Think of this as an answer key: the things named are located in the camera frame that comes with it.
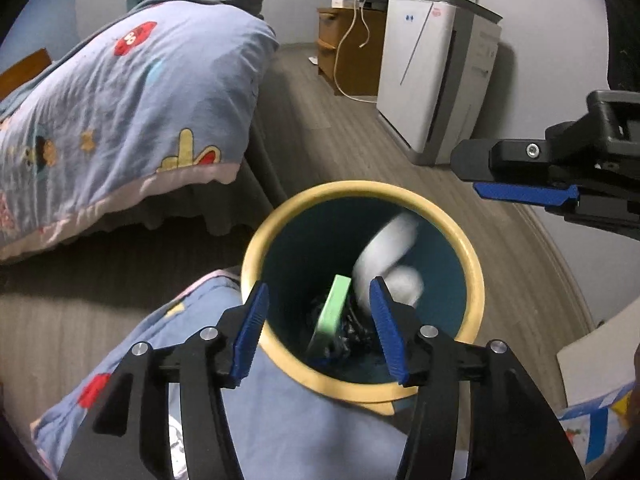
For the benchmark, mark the white air purifier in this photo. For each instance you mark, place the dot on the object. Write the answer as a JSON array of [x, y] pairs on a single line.
[[425, 80]]

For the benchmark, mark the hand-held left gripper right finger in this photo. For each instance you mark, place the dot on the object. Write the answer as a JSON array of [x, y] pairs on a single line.
[[387, 330]]

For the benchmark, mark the white board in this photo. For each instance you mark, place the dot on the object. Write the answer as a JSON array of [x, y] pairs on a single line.
[[595, 355]]

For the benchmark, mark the small white box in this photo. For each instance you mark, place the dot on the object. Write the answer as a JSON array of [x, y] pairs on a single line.
[[345, 2]]

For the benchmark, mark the white paper ball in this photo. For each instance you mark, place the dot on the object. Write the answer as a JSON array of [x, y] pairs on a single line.
[[385, 247]]

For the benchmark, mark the green flat box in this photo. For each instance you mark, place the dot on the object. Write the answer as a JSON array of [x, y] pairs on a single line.
[[330, 315]]

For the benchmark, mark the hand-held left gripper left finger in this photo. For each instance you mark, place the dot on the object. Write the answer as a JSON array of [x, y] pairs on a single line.
[[250, 332]]

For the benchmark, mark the silver foil bag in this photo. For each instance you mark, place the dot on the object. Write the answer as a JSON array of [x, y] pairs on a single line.
[[176, 442]]

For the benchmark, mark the bed with dark skirt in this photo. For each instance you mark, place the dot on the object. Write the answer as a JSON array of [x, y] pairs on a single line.
[[235, 195]]

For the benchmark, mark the wooden cabinet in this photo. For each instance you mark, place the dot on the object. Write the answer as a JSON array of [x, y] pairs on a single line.
[[355, 65]]

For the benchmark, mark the wooden headboard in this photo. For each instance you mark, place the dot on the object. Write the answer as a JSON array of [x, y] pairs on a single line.
[[25, 72]]

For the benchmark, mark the yellow-rimmed teal trash bin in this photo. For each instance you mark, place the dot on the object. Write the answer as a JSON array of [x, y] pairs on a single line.
[[450, 270]]

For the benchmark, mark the black crumpled plastic wrapper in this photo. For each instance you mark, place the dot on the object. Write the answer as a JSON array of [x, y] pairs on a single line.
[[357, 334]]

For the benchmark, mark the small blue printed blanket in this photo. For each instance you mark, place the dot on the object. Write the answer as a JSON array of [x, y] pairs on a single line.
[[300, 425]]

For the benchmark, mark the bed with cartoon quilt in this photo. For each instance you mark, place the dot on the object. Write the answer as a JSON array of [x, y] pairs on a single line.
[[125, 110]]

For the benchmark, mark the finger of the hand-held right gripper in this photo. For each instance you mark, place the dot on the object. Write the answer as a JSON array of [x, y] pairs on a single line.
[[525, 194], [500, 160]]

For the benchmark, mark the colourful printed box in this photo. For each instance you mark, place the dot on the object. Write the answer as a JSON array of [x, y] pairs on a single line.
[[595, 430]]

